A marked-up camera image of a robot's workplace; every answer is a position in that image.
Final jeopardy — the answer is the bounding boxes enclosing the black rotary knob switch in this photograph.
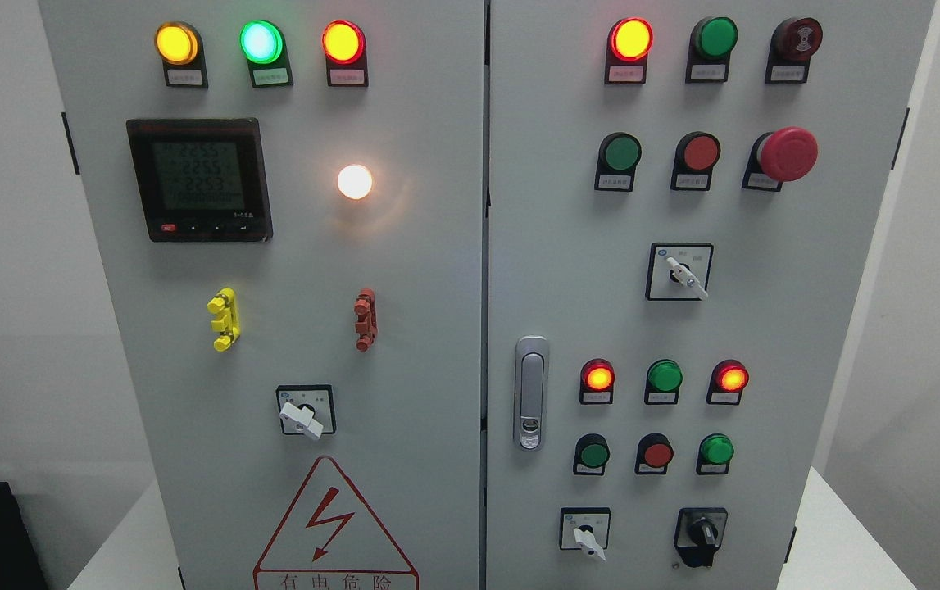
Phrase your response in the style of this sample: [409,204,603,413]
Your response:
[673,507,728,568]

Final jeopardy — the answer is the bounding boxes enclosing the grey electrical control cabinet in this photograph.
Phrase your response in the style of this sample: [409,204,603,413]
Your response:
[39,1,934,589]

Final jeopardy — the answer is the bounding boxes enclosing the red terminal connector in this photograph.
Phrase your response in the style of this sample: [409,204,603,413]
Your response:
[353,288,379,352]

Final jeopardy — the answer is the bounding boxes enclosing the red lit lamp lower left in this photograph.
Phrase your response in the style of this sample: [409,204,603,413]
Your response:
[579,358,615,406]

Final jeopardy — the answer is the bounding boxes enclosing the white glowing indicator lamp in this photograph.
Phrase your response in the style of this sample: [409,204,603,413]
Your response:
[336,164,375,199]

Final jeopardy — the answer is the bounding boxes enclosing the green push button lower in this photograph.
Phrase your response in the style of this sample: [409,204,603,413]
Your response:
[572,433,611,477]

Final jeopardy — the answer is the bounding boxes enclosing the green push button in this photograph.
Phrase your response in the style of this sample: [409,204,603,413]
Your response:
[594,132,642,192]
[572,433,611,477]

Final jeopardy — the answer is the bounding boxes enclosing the green push button upper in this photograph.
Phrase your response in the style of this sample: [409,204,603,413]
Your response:
[594,132,642,192]

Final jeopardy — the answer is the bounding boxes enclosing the green lamp lower middle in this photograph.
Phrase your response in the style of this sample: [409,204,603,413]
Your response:
[643,359,683,406]

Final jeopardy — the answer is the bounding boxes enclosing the red push button lower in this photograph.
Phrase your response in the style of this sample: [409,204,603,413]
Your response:
[634,433,674,475]

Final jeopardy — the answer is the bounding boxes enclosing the red push button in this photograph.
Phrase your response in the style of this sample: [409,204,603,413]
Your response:
[670,131,721,191]
[634,433,674,475]

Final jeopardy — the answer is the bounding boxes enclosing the yellow terminal connector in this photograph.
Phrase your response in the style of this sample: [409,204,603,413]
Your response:
[207,287,241,352]

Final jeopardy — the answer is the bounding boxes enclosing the red push button upper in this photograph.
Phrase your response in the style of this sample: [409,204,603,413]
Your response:
[670,131,721,191]

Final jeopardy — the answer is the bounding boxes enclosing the red lamp lower right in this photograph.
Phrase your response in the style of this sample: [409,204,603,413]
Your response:
[706,359,750,406]

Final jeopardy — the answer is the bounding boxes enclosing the red lightning warning sticker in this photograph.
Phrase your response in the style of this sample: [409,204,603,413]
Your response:
[252,456,420,589]

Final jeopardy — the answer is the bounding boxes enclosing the red-rimmed amber indicator lamp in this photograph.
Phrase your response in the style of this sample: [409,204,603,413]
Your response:
[322,20,369,88]

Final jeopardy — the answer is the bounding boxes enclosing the green lamp bottom right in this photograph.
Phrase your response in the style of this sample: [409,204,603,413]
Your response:
[696,433,735,475]

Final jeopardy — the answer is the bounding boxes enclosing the black digital power meter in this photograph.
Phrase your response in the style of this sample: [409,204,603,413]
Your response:
[126,117,274,243]

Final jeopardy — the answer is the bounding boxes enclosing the red lit lamp right door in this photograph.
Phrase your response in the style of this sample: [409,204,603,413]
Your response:
[604,16,654,85]

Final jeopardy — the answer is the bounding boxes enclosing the lit green indicator lamp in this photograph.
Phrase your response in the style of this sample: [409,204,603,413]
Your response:
[238,20,293,89]

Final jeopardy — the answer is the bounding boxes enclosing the red emergency stop button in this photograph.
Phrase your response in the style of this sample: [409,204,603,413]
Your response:
[742,126,819,192]

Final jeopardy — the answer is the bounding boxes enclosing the green lamp top right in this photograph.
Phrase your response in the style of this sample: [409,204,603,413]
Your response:
[684,16,738,84]

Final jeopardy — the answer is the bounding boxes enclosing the yellow indicator lamp top left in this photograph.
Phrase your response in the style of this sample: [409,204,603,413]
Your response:
[154,21,208,89]

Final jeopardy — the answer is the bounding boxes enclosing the dark red buzzer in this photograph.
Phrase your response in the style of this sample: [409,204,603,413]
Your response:
[765,16,824,84]

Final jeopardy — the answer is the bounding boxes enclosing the silver door latch handle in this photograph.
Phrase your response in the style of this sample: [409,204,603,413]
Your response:
[514,335,551,451]

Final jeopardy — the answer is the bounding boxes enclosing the white rotary switch left door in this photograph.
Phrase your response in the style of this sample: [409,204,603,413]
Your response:
[275,384,336,441]

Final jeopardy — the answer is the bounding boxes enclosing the white selector switch upper right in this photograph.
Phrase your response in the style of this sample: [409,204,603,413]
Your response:
[645,243,715,300]

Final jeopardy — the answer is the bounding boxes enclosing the white selector switch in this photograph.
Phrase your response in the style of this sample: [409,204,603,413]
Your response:
[559,507,611,561]
[645,243,715,300]

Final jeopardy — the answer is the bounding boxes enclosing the white selector switch bottom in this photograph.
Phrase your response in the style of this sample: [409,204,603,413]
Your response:
[559,507,611,561]

